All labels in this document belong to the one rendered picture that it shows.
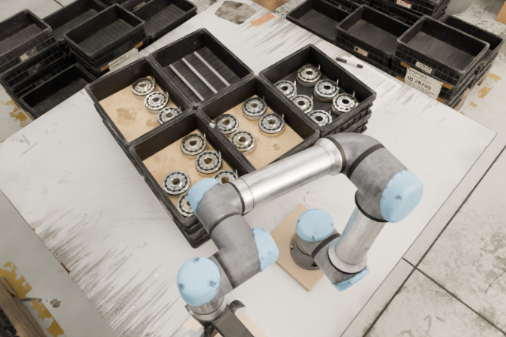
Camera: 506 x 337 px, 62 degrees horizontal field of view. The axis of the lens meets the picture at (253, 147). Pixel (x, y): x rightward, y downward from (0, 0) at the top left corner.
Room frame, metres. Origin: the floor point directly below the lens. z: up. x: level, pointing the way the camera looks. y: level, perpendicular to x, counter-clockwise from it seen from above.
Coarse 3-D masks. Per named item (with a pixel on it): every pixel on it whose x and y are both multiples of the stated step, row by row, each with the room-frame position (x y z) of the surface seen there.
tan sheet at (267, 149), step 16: (256, 96) 1.24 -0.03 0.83; (240, 112) 1.16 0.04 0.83; (272, 112) 1.15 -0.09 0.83; (240, 128) 1.08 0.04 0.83; (256, 128) 1.07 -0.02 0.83; (288, 128) 1.06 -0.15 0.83; (256, 144) 0.99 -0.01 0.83; (272, 144) 0.98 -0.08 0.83; (288, 144) 0.97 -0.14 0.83; (256, 160) 0.91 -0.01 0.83; (272, 160) 0.91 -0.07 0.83
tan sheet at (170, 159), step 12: (192, 132) 1.07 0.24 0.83; (156, 156) 0.97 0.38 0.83; (168, 156) 0.96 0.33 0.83; (180, 156) 0.96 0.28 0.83; (156, 168) 0.91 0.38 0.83; (168, 168) 0.91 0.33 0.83; (180, 168) 0.90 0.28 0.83; (192, 168) 0.90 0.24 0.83; (228, 168) 0.89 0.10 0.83; (156, 180) 0.86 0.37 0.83; (192, 180) 0.85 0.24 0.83
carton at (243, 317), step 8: (192, 320) 0.27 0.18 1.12; (240, 320) 0.26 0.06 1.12; (248, 320) 0.26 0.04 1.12; (184, 328) 0.26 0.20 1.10; (192, 328) 0.25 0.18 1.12; (248, 328) 0.24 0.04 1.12; (256, 328) 0.24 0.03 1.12; (216, 336) 0.23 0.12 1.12; (256, 336) 0.22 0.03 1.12; (264, 336) 0.22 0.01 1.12
